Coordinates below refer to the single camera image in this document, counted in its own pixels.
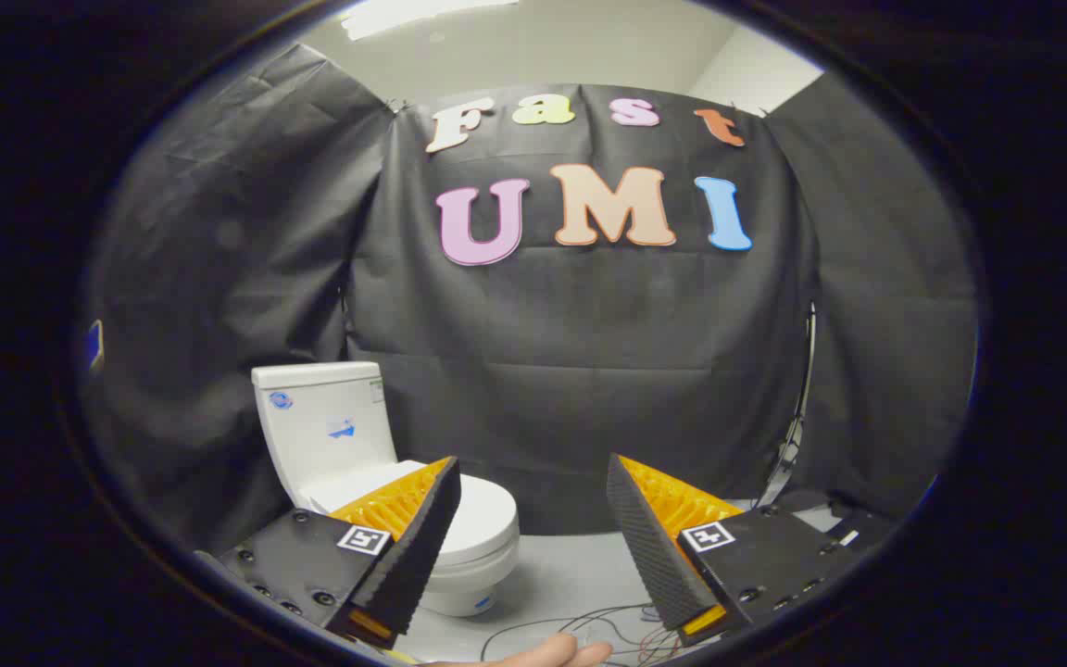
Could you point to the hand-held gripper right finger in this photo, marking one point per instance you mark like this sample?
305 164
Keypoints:
649 547

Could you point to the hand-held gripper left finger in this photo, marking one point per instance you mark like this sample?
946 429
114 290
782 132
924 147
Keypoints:
418 547

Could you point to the white toilet lid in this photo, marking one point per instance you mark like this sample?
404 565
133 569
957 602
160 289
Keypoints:
485 514

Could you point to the white toilet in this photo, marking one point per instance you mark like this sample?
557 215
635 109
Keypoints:
325 421

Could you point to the black backdrop cloth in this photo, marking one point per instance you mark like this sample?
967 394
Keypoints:
571 371

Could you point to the thin metal stand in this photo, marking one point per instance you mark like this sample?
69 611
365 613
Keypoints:
797 408

